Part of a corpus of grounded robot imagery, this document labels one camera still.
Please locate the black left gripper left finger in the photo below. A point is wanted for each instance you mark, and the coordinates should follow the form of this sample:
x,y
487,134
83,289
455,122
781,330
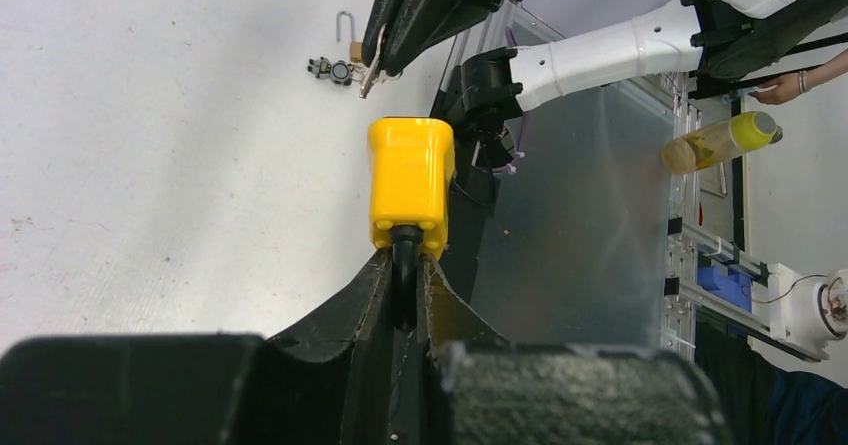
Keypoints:
x,y
324,380

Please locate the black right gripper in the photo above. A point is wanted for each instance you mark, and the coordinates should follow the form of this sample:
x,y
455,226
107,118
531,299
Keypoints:
x,y
413,26

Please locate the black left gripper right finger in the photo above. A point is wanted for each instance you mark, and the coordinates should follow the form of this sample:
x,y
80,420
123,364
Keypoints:
x,y
479,388

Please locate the brass padlock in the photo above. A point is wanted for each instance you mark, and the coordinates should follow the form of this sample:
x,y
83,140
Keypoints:
x,y
343,19

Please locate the yellow padlock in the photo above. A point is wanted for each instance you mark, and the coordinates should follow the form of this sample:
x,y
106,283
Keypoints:
x,y
412,163

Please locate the silver keys bunch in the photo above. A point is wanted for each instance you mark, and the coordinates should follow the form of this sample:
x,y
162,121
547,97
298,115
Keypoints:
x,y
375,73

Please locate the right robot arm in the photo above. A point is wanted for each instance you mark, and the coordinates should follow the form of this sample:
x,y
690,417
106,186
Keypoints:
x,y
718,41

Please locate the person hand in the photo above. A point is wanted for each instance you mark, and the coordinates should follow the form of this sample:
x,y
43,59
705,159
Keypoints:
x,y
781,90

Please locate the metal shelf rack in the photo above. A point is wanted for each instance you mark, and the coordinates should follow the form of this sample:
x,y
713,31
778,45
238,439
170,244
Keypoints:
x,y
712,278

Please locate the yellow capped bottle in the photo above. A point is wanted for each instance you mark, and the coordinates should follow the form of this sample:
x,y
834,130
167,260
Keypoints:
x,y
720,141

